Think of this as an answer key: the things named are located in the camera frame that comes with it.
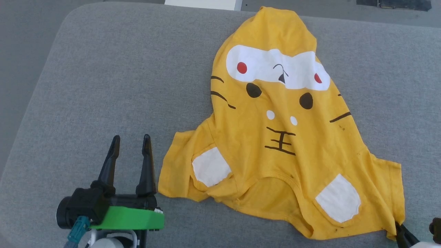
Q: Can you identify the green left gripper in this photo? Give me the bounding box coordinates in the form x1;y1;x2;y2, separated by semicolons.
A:
90;134;165;231

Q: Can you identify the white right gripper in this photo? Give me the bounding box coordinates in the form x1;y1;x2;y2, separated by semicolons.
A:
394;222;441;248

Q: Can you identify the grey upholstered sofa surface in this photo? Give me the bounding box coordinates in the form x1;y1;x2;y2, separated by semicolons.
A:
0;1;441;248

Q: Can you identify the yellow cartoon face garment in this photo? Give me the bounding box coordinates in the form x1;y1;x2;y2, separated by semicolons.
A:
158;6;406;240

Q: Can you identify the black floor plate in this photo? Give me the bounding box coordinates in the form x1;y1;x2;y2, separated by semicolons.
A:
357;0;432;12

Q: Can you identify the left teal plug black cable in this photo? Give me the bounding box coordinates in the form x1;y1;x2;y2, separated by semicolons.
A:
64;216;91;248

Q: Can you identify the white box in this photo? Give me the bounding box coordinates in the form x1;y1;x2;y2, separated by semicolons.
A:
165;0;243;11

